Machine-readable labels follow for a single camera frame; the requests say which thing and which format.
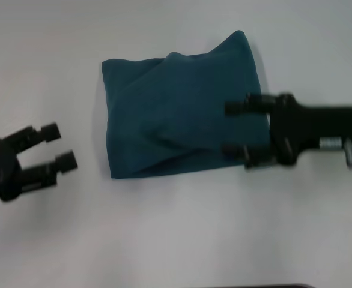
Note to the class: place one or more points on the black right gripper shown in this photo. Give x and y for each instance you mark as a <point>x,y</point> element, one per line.
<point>308,129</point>

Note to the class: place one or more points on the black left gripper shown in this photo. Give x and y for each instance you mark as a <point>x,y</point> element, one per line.
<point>0,171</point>

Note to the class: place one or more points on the teal t-shirt with FREE print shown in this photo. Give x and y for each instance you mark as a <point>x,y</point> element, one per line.
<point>179,114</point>

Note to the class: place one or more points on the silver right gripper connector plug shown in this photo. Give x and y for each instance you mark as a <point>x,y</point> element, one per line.
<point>350,154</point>

